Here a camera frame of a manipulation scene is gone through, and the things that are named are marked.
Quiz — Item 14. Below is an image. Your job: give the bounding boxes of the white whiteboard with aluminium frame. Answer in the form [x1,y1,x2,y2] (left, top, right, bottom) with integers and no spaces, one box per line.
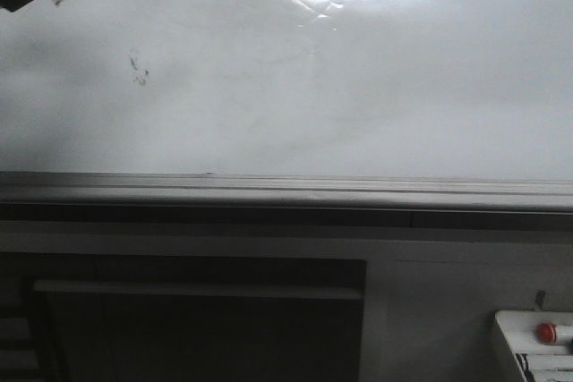
[1,0,572,212]

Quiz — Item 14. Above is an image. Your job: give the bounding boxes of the red capped marker in tray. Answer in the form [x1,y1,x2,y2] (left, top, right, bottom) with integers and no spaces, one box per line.
[535,323,573,345]

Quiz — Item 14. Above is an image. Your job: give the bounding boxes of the dark cabinet panel with bar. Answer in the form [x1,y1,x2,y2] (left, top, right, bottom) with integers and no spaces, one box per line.
[1,253,366,381]

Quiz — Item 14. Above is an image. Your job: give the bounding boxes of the white marker tray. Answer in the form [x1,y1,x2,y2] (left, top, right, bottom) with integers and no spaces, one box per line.
[492,310,572,381]

